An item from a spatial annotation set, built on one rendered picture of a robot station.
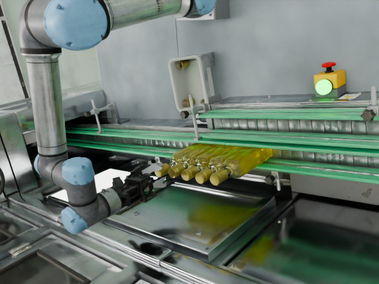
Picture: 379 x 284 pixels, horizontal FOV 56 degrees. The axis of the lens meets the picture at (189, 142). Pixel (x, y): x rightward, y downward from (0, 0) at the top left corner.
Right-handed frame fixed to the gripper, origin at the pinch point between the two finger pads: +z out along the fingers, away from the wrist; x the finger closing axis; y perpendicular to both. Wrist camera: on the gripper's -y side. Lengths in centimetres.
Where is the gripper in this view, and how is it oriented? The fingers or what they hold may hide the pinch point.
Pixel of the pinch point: (159, 171)
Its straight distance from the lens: 118.4
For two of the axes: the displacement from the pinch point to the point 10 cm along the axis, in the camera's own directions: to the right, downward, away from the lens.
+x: -1.8, -9.5, -2.6
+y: 7.3, 0.5, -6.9
